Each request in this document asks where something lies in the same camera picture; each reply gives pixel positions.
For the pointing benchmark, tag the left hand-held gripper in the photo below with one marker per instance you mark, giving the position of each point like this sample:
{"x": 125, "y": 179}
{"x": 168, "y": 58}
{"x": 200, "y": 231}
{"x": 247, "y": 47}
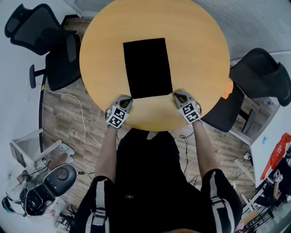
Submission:
{"x": 117, "y": 116}

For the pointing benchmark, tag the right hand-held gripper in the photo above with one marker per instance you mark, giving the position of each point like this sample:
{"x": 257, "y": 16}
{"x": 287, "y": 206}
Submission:
{"x": 189, "y": 112}

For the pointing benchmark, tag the person's left forearm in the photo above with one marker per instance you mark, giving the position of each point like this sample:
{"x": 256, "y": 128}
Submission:
{"x": 106, "y": 154}

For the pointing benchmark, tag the person's right forearm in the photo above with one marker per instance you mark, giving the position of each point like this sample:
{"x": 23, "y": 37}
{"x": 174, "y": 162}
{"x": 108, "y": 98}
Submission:
{"x": 205, "y": 148}

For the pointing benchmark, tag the another person's forearm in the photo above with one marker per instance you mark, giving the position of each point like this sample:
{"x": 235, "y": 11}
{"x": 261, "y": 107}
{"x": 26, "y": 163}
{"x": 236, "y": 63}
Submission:
{"x": 277, "y": 190}

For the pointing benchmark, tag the grey desk leg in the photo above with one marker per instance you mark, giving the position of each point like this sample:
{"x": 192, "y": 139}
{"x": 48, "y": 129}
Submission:
{"x": 248, "y": 121}

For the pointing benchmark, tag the black padded office chair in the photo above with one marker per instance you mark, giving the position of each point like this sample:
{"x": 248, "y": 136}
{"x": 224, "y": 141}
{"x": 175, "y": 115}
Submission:
{"x": 257, "y": 72}

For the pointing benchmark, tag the person's black striped shirt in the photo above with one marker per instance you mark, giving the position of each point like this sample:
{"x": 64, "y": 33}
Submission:
{"x": 147, "y": 182}

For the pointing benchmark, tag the black mesh office chair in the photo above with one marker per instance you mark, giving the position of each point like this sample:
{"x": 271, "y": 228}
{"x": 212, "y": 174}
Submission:
{"x": 54, "y": 57}

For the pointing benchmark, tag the small teal object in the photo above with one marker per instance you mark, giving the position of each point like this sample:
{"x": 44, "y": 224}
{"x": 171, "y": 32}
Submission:
{"x": 264, "y": 140}

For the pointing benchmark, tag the orange cloth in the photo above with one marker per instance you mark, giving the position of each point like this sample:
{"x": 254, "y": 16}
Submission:
{"x": 276, "y": 154}

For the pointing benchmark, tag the white desk leg frame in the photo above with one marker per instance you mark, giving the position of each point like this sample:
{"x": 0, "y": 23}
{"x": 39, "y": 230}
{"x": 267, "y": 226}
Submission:
{"x": 34, "y": 143}
{"x": 244, "y": 169}

